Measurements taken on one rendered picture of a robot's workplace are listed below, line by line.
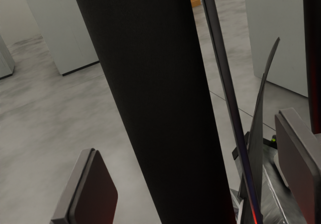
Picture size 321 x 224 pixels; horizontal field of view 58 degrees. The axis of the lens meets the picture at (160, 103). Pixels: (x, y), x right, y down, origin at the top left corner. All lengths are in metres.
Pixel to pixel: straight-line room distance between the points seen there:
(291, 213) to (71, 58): 5.36
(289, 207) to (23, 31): 12.03
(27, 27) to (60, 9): 6.79
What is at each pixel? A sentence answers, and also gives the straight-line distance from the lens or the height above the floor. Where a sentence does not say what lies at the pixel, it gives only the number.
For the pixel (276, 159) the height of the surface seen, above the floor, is 1.13.
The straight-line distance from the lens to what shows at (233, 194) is 0.68.
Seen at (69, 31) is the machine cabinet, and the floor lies 0.75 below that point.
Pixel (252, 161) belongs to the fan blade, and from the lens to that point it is 0.44.
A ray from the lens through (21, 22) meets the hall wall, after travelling 12.30.
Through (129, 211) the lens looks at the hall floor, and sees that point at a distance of 2.27.
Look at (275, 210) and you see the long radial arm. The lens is 0.57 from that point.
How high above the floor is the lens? 1.58
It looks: 27 degrees down
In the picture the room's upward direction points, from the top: 17 degrees counter-clockwise
